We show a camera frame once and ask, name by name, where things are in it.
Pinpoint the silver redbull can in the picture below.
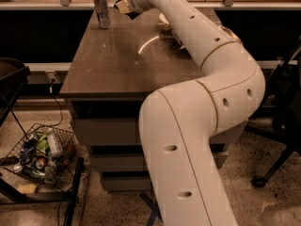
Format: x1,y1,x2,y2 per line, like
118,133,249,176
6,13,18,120
93,0,110,29

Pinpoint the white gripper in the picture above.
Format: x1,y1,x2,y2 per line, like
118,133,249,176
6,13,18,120
114,0,148,18

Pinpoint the red soda can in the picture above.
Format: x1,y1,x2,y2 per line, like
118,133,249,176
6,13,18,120
35,157,48,170

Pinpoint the grey drawer cabinet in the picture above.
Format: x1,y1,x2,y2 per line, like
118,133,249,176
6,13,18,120
59,7,252,194

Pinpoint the white paper bowl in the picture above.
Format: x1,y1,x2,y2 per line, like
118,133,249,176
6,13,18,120
159,13,168,24

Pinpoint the black wire basket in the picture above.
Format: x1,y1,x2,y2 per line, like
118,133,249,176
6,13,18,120
1,123,76,185

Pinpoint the black power cable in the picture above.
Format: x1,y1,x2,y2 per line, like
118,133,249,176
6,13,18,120
46,78,64,129

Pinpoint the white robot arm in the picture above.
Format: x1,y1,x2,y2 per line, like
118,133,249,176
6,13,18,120
121,0,265,226

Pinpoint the black cart frame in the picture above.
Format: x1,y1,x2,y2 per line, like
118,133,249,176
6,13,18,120
0,57,85,226

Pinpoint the brown chip bag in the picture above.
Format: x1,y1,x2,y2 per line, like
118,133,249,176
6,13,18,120
159,24,185,50

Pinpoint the black office chair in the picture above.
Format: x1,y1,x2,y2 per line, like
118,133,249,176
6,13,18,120
246,37,301,187

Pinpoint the clear plastic bottle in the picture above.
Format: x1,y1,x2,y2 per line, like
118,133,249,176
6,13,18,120
47,128,63,158

